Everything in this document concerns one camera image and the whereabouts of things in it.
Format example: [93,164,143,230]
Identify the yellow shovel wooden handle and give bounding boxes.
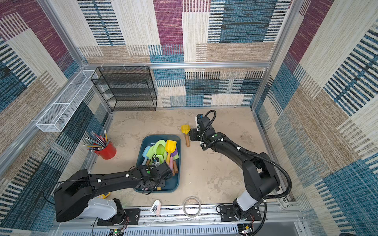
[181,124,191,147]

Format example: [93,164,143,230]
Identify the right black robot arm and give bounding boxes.
[190,110,292,220]

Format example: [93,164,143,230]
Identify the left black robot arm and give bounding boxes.
[54,163,173,225]

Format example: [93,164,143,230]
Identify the teal plastic storage box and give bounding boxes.
[136,134,182,193]

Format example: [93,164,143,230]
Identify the pink white small device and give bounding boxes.
[150,200,161,217]

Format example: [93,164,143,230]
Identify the red pencil cup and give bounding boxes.
[94,141,117,160]

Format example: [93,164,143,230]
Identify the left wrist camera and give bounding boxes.
[151,156,160,167]

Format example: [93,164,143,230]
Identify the purple shovel pink handle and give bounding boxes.
[171,148,179,174]

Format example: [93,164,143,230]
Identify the light green shovel wooden handle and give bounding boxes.
[146,140,167,160]

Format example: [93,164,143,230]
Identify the white cable coil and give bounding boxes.
[183,196,202,219]

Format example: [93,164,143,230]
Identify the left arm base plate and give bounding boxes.
[96,208,141,226]

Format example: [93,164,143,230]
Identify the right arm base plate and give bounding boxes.
[216,204,262,222]

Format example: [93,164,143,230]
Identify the black wire shelf rack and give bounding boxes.
[91,66,158,112]

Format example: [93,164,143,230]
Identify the white wire mesh basket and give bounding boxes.
[36,70,94,132]

